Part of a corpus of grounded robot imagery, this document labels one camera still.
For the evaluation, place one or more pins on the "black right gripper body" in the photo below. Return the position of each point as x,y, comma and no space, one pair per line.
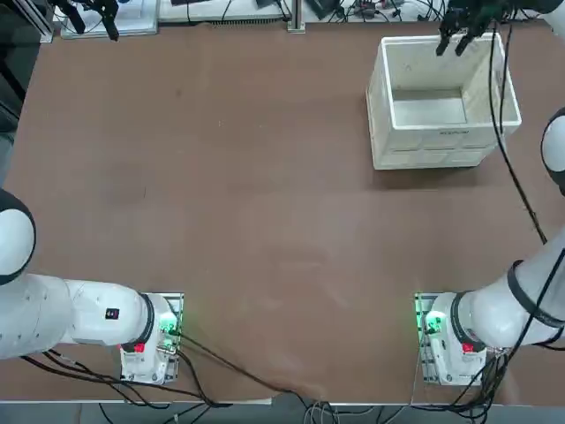
479,6

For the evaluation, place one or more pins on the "white folding storage box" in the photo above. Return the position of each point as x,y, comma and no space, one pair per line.
424,150

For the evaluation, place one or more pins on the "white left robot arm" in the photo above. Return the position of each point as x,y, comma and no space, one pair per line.
88,318

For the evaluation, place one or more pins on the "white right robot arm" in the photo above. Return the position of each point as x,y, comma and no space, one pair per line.
499,309

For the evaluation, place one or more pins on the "red black power strip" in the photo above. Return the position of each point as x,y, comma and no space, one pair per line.
368,5

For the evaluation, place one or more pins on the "white framed plate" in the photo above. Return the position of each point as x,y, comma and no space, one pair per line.
137,24

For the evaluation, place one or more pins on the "aluminium profile post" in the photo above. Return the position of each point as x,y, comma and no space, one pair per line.
296,17

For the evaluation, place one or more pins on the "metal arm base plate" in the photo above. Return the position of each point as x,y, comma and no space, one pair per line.
176,299
420,371

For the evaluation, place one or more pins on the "aluminium frame rail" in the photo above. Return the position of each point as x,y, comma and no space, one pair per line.
37,20

